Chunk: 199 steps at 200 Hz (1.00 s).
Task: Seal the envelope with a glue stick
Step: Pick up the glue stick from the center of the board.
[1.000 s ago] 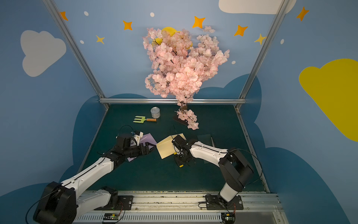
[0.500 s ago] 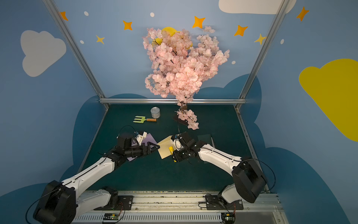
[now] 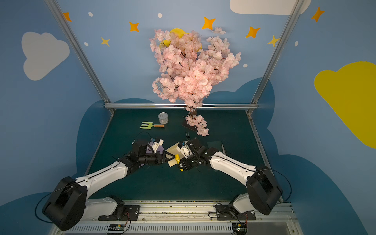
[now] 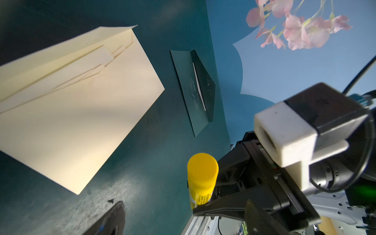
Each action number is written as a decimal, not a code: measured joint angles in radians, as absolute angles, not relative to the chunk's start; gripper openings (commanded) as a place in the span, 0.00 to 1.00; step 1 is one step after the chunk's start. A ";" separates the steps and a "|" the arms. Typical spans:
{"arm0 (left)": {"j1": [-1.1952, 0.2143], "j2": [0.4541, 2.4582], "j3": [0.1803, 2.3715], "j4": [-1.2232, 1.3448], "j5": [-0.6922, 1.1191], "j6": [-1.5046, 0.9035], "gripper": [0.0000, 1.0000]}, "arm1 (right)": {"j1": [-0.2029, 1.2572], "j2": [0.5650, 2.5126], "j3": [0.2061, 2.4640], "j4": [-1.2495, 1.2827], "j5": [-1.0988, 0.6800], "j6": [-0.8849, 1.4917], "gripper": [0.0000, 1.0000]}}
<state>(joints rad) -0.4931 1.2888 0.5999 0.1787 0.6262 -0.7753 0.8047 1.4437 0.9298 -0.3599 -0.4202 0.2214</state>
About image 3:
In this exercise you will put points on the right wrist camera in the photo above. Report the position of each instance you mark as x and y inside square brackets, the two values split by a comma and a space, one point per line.
[184, 149]

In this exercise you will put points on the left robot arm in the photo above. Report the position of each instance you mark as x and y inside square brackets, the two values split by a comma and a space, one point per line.
[68, 203]

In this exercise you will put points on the pink cherry blossom tree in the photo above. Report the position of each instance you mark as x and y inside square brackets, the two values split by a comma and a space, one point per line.
[189, 72]

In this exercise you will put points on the right controller board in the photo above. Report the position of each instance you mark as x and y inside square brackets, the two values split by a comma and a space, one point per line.
[239, 229]

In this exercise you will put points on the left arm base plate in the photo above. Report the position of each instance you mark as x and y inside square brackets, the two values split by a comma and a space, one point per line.
[122, 213]

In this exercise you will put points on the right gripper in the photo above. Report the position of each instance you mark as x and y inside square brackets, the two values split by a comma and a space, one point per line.
[184, 161]

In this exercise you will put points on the back horizontal aluminium bar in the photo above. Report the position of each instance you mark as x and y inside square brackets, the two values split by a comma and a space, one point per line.
[178, 106]

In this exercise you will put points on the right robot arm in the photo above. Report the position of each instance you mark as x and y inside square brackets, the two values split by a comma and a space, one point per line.
[263, 190]

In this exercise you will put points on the green toy garden fork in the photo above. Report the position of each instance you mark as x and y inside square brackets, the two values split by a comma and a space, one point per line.
[148, 125]

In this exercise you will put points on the left controller board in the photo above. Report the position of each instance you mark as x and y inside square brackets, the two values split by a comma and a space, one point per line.
[116, 229]

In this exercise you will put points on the right aluminium frame post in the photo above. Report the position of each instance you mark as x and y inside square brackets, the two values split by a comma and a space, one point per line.
[289, 26]

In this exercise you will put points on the cream yellow envelope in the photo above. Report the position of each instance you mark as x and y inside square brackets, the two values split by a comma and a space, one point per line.
[173, 150]

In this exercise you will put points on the purple envelope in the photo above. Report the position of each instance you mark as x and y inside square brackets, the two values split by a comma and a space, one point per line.
[149, 149]

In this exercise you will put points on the dark green envelope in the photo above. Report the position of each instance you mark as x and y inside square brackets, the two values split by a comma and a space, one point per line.
[216, 144]

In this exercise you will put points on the controller board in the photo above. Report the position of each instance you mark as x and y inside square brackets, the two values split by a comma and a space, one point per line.
[116, 229]
[239, 229]

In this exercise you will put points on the silver tin can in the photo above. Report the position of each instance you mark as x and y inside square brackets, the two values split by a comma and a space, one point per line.
[163, 118]

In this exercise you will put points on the aluminium mounting rail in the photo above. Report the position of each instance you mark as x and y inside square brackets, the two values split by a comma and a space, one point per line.
[190, 218]

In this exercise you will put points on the aluminium frame post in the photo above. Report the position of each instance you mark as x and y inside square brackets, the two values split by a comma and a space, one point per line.
[289, 26]
[64, 25]

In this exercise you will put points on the yellow glue stick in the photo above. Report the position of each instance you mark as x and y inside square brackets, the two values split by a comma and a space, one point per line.
[177, 158]

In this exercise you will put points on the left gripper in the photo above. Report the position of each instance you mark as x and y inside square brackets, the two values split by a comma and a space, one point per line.
[161, 157]

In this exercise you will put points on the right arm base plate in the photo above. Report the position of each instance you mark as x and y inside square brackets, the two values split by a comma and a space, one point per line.
[227, 212]

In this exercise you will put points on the left aluminium frame post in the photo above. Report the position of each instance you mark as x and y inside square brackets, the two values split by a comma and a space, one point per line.
[64, 25]

